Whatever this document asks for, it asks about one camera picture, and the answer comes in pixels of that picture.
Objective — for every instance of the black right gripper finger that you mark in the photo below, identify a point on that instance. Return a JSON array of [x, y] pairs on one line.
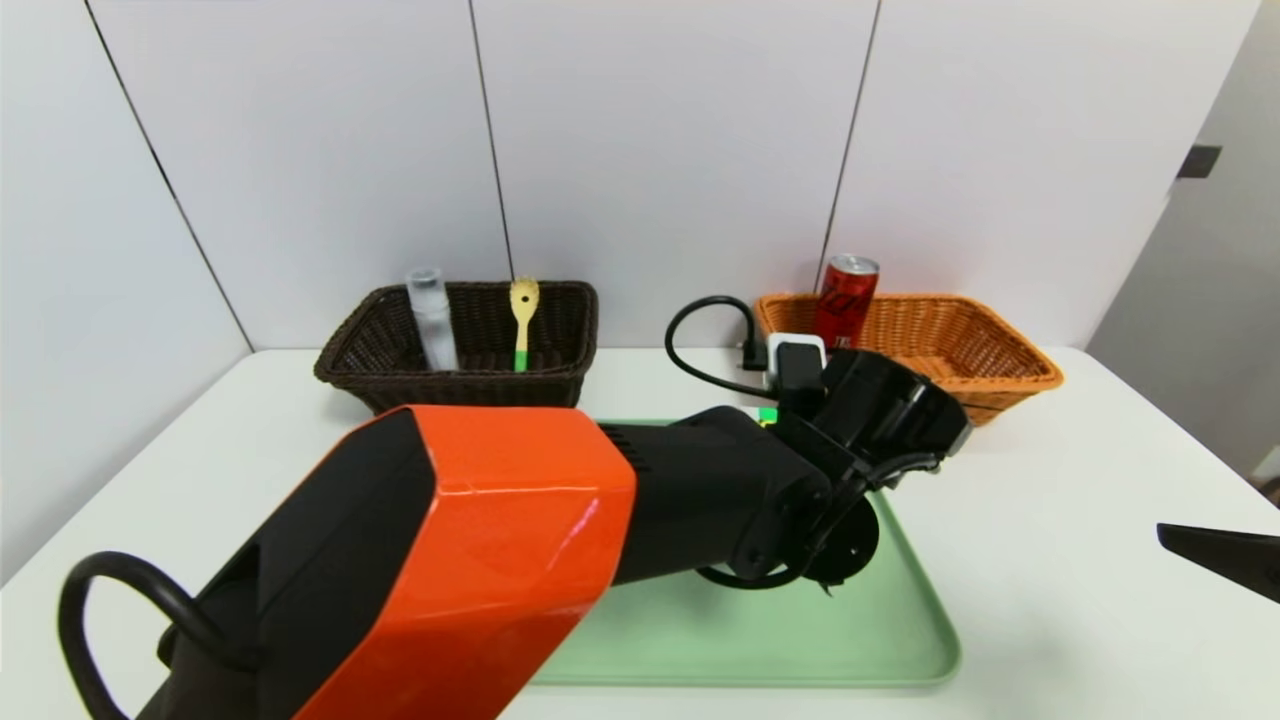
[[1225, 560]]

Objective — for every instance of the red soda can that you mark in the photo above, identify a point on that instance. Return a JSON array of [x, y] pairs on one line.
[[848, 300]]

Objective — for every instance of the multicoloured puzzle cube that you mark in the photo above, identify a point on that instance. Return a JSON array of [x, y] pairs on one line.
[[768, 416]]

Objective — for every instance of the clear plastic tube bottle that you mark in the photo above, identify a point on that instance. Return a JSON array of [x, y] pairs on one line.
[[435, 320]]

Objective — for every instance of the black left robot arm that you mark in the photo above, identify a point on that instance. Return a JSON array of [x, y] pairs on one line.
[[500, 540]]

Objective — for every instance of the orange wicker basket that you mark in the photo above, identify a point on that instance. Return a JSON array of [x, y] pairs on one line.
[[960, 350]]

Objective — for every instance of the dark brown wicker basket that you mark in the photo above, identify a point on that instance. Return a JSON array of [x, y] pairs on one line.
[[460, 385]]

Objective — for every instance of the light green plastic tray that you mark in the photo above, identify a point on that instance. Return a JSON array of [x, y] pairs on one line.
[[750, 630]]

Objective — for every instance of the dark wall bracket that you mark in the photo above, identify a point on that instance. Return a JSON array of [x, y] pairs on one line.
[[1200, 162]]

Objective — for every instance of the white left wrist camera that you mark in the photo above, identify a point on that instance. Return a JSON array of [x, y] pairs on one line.
[[795, 362]]

